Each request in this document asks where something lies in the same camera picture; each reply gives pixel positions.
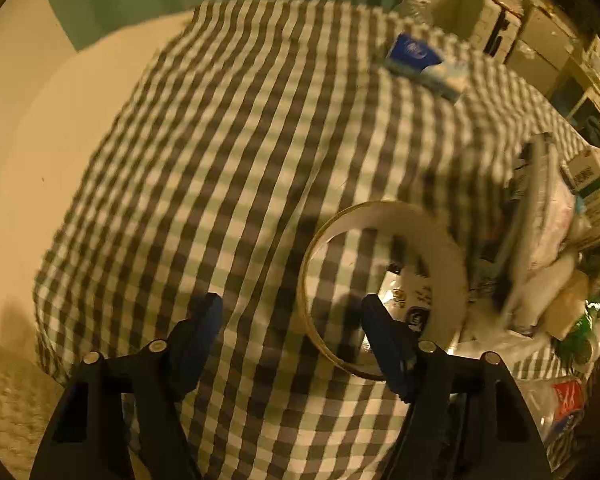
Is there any white black print packet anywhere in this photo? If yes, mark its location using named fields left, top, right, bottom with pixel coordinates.
left=372, top=267, right=433, bottom=346

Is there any clear water bottle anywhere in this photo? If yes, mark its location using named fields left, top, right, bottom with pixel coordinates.
left=392, top=0, right=433, bottom=26

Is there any green plastic wrapper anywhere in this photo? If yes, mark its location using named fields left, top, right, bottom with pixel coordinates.
left=557, top=300, right=600, bottom=373

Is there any green white carton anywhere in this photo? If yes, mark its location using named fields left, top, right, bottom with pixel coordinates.
left=562, top=150, right=600, bottom=248

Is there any blue tissue pack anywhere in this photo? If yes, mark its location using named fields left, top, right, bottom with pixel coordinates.
left=384, top=32, right=470, bottom=105

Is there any clear tape roll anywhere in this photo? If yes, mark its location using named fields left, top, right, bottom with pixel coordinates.
left=297, top=201, right=470, bottom=381

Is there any grey mini fridge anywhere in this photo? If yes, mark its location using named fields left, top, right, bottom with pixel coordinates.
left=505, top=7, right=581, bottom=93

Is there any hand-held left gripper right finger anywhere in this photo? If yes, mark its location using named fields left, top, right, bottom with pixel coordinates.
left=361, top=294, right=553, bottom=480

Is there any white suitcase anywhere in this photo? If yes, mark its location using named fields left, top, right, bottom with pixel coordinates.
left=437, top=0, right=506, bottom=56

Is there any red label clear packet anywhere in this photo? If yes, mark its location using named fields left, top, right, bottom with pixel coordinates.
left=547, top=379, right=587, bottom=428

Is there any white plastic bag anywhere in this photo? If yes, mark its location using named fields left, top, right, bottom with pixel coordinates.
left=527, top=175, right=581, bottom=286

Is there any checkered desktop tablecloth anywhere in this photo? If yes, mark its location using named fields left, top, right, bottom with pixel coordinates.
left=32, top=0, right=600, bottom=480

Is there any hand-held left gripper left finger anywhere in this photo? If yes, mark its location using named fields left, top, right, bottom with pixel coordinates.
left=29, top=292, right=225, bottom=480

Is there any cream bed blanket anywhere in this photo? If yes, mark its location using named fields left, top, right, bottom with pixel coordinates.
left=0, top=7, right=201, bottom=476

